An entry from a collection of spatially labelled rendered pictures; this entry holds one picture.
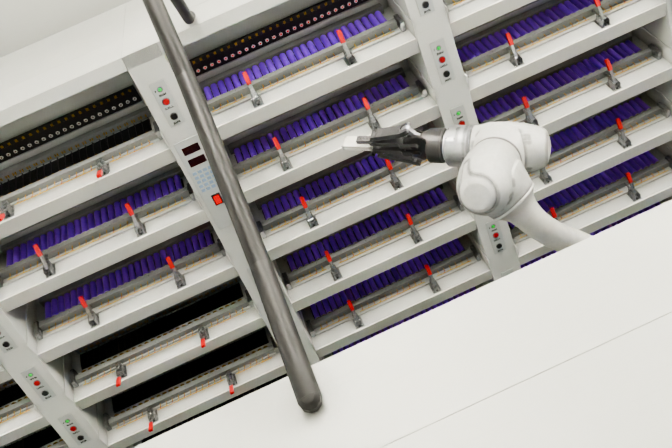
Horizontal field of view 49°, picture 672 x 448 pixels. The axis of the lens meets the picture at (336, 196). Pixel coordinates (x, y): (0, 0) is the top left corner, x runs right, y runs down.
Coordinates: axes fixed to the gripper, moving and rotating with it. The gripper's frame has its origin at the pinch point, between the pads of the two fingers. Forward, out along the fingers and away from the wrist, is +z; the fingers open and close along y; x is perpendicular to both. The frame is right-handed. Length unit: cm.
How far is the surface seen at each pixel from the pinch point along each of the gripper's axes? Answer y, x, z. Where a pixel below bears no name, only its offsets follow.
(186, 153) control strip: -7, -1, 50
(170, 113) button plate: 3, -6, 52
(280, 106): -9.2, -18.2, 29.5
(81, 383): -56, 50, 93
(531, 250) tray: -86, -24, -26
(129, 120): -4, -9, 71
